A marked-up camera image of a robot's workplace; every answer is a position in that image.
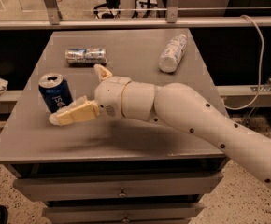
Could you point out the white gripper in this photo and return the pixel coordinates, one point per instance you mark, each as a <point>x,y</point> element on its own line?
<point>109,96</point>

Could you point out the blue pepsi can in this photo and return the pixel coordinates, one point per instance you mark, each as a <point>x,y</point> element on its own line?
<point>55,91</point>

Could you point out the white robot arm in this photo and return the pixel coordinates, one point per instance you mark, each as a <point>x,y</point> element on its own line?
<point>177,106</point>

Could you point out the silver crushed can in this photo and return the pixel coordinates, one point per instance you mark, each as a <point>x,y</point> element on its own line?
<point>86,56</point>

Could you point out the grey drawer cabinet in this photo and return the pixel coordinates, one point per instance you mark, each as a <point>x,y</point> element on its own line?
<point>30,147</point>

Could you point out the black office chair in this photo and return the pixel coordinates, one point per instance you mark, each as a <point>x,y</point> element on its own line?
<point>108,10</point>

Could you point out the clear plastic water bottle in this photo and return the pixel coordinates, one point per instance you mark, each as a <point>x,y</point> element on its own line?
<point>172,54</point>

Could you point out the grey upper drawer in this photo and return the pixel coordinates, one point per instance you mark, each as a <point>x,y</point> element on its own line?
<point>117,186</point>

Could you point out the grey drawer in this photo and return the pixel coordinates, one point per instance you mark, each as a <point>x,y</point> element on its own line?
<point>123,214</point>
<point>117,186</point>

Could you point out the grey lower drawer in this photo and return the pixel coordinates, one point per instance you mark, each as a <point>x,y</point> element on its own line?
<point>123,214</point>

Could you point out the metal railing frame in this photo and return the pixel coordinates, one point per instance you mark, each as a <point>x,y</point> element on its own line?
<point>55,14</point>

